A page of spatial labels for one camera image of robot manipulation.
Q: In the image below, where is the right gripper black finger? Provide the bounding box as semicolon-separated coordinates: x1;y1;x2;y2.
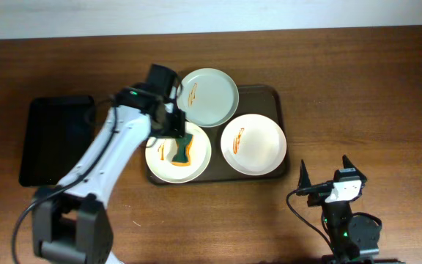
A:
342;155;367;183
296;160;312;196

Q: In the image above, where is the grey-white plate with sauce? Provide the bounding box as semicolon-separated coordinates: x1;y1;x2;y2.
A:
177;68;239;128

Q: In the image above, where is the cream plate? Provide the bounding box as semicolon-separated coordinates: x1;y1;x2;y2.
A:
145;122;212;183
220;114;287;176

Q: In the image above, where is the green and orange sponge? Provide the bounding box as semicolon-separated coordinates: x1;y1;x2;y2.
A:
171;133;193;166

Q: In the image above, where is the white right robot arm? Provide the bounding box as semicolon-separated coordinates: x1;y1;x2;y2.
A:
296;155;382;263

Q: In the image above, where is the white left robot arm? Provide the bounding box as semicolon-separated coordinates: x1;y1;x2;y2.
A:
26;65;185;264

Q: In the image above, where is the dark brown serving tray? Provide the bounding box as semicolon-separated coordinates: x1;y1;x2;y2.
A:
145;84;291;186

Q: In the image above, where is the black rectangular bin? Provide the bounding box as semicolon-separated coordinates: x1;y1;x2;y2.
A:
18;95;95;187

